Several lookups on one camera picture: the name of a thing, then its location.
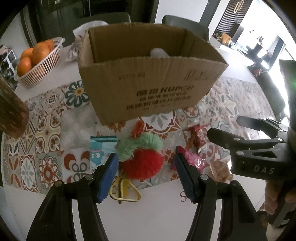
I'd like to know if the glass vase with dried flowers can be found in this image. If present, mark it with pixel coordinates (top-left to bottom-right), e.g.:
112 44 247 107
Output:
1 78 29 138

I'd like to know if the person's right hand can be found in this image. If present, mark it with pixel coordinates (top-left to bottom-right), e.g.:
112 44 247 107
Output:
264 180 295 215

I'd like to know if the patterned table runner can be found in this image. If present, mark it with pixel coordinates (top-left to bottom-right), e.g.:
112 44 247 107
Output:
2 77 275 194

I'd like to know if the white shoe rack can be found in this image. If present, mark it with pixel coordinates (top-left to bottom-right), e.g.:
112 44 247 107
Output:
1 45 18 80

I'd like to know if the brown cardboard box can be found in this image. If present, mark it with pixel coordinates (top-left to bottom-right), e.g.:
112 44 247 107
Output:
78 23 228 125

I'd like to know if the pink beige patterned cloth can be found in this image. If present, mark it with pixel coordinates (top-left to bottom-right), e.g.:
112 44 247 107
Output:
171 123 234 183

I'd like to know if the dark side chair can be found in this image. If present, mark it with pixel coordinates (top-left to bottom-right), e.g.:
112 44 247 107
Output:
247 64 285 116

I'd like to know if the blue cartoon tissue pack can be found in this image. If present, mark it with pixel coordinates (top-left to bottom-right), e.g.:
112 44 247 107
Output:
89 136 117 174

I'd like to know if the dark chair right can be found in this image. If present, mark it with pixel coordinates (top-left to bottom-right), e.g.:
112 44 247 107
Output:
162 15 209 42

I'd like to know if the orange fruit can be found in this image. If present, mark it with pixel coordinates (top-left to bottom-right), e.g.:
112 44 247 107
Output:
32 42 51 65
16 57 33 77

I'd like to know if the floral tissue box cover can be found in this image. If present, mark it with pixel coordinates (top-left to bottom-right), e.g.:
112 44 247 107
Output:
66 20 108 62

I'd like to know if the yellow elastic band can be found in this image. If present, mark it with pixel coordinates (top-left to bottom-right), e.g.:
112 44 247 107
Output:
109 177 142 204

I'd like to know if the dark glass cabinet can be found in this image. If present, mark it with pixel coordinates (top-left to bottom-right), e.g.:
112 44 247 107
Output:
20 0 159 47

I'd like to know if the dark chair left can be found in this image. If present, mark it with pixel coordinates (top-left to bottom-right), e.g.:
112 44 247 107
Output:
74 12 131 28

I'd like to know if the red green fuzzy plush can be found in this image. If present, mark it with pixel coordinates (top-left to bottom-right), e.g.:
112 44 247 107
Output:
116 120 164 180

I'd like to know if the white fruit basket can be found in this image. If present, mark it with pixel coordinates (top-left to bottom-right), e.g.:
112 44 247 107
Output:
14 37 66 87

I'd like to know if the white low tv cabinet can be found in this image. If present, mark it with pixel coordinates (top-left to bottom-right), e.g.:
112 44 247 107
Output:
209 34 253 61

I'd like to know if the white bunny plush toy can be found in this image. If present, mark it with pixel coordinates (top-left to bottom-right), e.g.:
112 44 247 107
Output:
150 48 169 58

